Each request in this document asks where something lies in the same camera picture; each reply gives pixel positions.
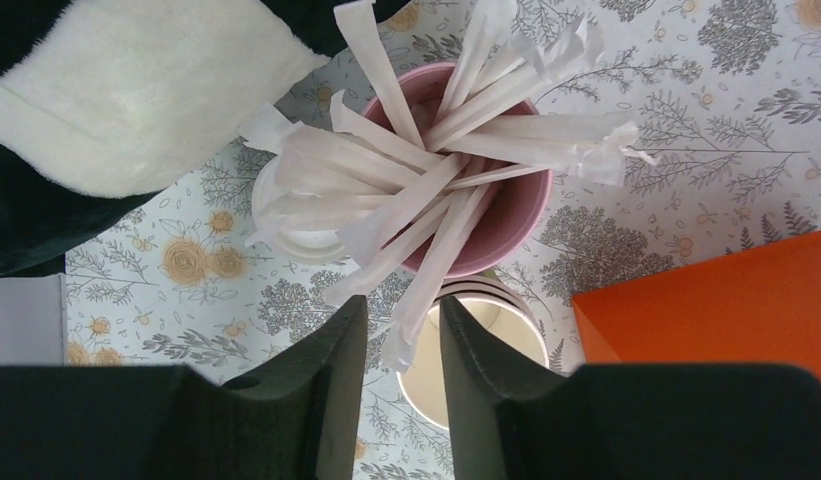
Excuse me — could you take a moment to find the orange paper bag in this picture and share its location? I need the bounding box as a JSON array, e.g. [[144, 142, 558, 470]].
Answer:
[[572, 231, 821, 381]]

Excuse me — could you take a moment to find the floral tablecloth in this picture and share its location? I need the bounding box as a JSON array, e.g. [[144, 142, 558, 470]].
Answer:
[[64, 0, 821, 480]]

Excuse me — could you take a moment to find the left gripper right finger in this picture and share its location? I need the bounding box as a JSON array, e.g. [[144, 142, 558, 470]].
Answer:
[[439, 297, 821, 479]]

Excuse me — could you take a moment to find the pink straw holder cup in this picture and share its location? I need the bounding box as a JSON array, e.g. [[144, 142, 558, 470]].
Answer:
[[237, 0, 660, 372]]

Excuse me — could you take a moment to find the stack of white lids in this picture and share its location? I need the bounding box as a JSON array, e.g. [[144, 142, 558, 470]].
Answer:
[[245, 159, 346, 265]]

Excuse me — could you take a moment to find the stack of green cups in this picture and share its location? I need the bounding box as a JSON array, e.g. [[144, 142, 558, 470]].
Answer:
[[397, 275, 550, 429]]

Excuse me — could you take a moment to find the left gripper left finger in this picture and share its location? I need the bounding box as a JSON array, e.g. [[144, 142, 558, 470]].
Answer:
[[0, 296, 368, 479]]

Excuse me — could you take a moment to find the white paper straw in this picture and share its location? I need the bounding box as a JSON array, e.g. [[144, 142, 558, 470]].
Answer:
[[381, 182, 499, 372]]

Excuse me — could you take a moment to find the black white checkered pillow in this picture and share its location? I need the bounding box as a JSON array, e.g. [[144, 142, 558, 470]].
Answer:
[[0, 0, 346, 278]]

